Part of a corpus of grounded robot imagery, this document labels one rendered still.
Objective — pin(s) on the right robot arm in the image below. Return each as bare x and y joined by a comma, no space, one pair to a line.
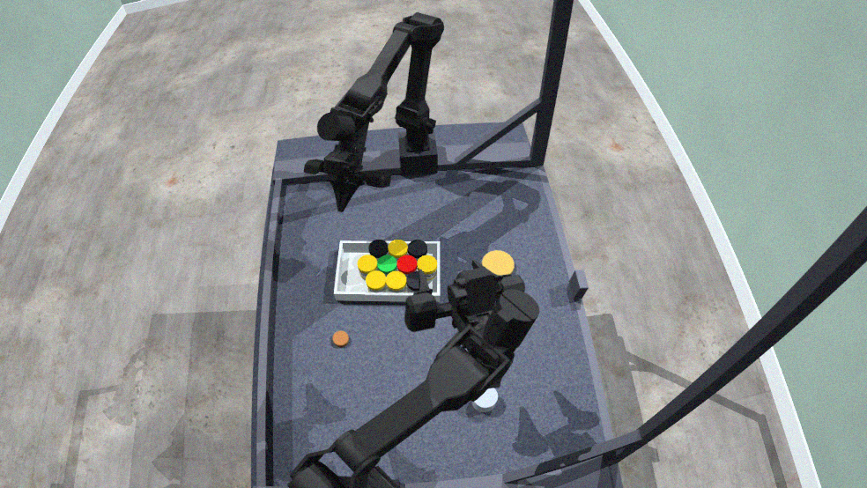
369,92

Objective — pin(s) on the white tray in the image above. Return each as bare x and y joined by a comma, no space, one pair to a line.
350,286

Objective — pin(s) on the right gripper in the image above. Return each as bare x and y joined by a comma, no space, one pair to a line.
373,178

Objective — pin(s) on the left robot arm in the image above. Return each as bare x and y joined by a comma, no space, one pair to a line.
455,378

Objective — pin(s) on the orange round disc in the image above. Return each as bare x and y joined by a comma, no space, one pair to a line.
340,339

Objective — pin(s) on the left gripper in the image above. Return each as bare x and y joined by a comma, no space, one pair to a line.
421,312

